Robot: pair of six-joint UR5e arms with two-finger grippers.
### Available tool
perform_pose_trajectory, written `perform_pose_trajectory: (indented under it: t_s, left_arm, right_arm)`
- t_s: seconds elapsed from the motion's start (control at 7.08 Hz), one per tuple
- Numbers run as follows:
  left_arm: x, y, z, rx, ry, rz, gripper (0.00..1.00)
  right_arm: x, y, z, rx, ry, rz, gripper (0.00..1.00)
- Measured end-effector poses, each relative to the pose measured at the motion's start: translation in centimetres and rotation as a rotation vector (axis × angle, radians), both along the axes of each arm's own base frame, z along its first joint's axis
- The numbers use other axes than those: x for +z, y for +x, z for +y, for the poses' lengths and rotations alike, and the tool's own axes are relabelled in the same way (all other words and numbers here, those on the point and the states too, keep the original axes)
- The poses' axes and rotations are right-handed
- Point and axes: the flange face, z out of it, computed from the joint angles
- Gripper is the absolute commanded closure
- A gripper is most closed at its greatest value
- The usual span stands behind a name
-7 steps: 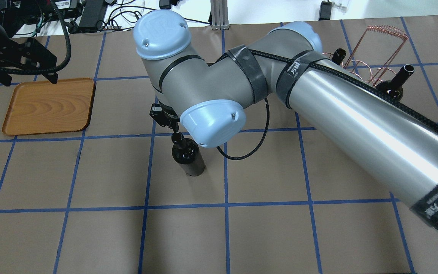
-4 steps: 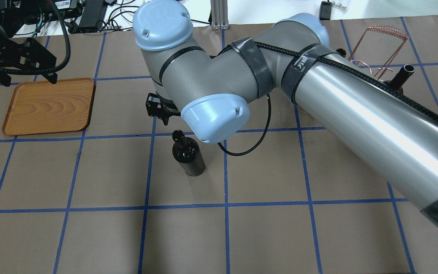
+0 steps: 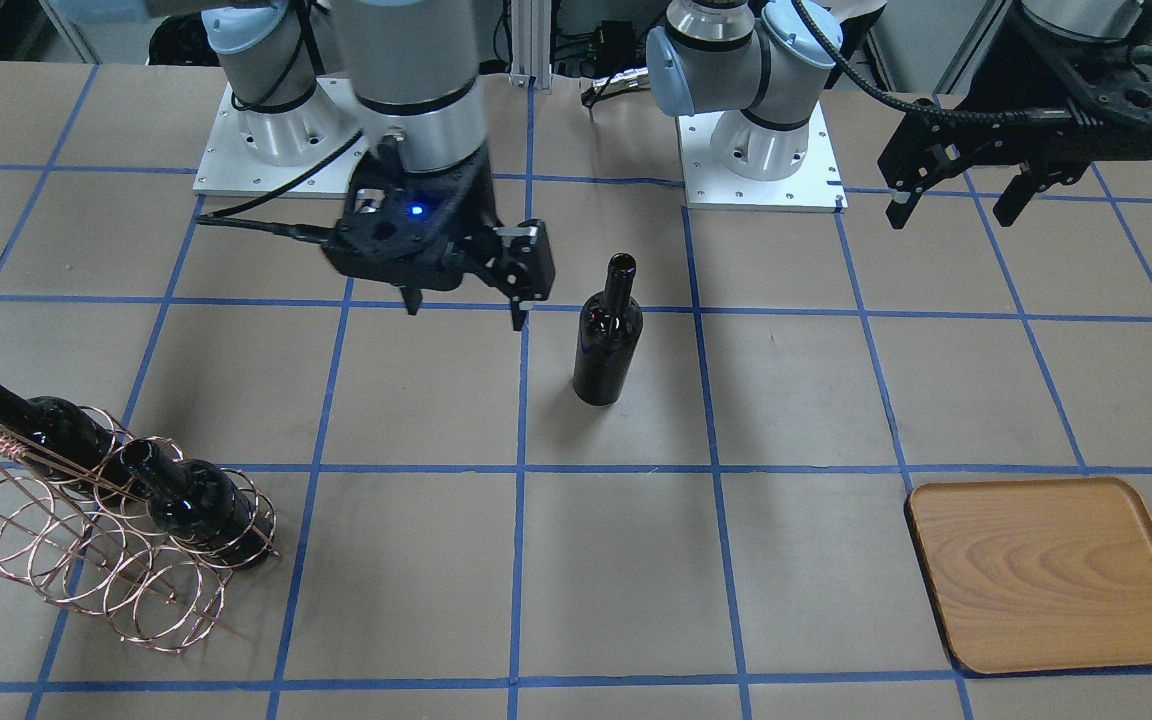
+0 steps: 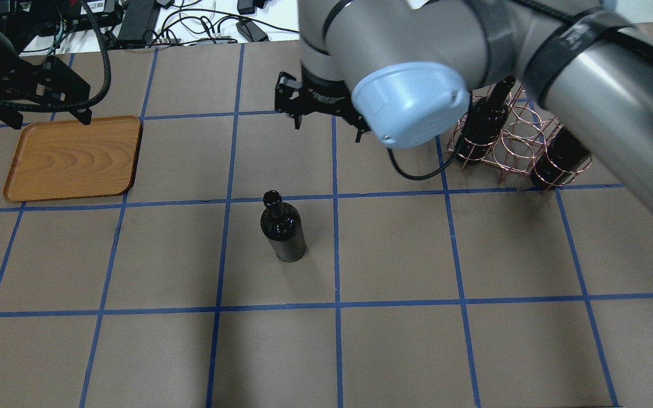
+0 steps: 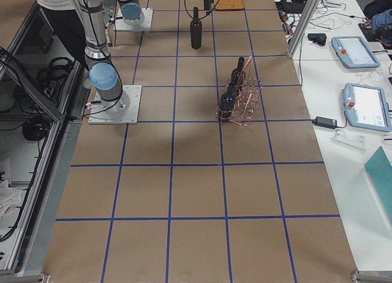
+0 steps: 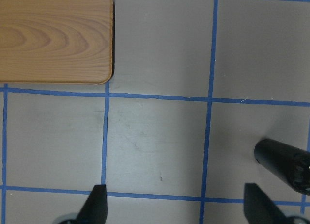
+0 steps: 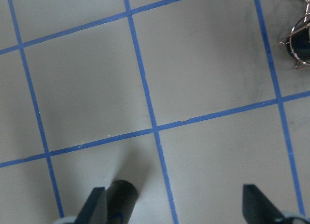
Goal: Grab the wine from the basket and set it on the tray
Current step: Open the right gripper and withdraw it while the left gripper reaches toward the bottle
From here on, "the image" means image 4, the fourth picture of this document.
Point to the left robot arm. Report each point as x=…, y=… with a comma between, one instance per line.
x=9, y=56

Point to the copper wire bottle basket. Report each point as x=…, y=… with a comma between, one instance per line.
x=523, y=138

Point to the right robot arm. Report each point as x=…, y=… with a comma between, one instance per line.
x=405, y=74

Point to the dark wine bottle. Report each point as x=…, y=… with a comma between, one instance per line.
x=484, y=123
x=281, y=224
x=562, y=158

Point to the wooden tray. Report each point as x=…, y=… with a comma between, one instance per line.
x=58, y=160

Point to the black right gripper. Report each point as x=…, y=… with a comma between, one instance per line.
x=326, y=101

